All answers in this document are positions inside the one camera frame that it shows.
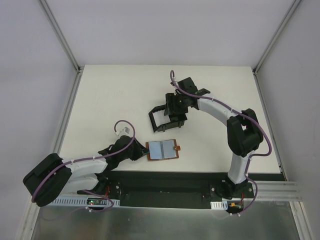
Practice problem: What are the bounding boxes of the right rear aluminium post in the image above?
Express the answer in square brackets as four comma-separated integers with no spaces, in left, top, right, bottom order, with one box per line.
[252,0,303,76]

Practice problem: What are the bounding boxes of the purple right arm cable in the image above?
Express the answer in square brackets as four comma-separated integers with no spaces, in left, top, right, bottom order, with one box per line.
[169,69,273,217]

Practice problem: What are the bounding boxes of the brown leather card holder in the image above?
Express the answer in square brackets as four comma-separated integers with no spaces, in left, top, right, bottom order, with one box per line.
[145,139,181,162]

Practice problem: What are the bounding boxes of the white cable duct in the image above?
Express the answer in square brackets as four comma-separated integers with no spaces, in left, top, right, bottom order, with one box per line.
[210,200,244,211]
[49,196,120,208]

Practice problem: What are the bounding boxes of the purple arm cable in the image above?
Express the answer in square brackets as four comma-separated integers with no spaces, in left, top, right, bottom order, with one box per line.
[169,69,273,217]
[31,120,137,213]

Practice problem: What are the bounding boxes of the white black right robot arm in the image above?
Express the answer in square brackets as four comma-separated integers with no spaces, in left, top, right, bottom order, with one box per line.
[164,71,264,200]

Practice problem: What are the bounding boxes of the white right cable duct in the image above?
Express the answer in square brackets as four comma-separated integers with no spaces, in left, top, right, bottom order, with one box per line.
[210,200,244,211]

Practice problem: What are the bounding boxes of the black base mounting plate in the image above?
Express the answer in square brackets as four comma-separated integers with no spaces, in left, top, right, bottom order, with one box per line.
[91,171,254,209]

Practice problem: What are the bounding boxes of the right aluminium side rail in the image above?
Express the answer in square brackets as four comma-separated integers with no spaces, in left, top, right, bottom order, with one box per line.
[253,68,313,240]

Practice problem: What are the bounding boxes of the white left cable duct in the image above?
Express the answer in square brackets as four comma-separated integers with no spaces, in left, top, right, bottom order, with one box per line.
[49,196,120,208]

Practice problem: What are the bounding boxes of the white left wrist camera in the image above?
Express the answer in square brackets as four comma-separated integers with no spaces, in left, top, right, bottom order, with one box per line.
[115,127,131,137]

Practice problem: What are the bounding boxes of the black plastic card box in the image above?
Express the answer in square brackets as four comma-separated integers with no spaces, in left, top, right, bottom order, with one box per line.
[148,104,187,133]

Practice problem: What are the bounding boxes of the aluminium post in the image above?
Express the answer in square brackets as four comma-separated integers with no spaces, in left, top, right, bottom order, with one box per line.
[252,0,303,76]
[38,0,82,74]

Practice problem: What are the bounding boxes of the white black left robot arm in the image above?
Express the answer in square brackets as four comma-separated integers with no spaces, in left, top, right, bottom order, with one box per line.
[22,135,149,207]

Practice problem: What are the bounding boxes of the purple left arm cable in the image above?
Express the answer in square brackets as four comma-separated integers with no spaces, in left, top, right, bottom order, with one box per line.
[31,120,137,213]

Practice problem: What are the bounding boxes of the left rear aluminium post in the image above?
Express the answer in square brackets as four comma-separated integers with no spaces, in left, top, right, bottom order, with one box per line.
[38,0,82,74]

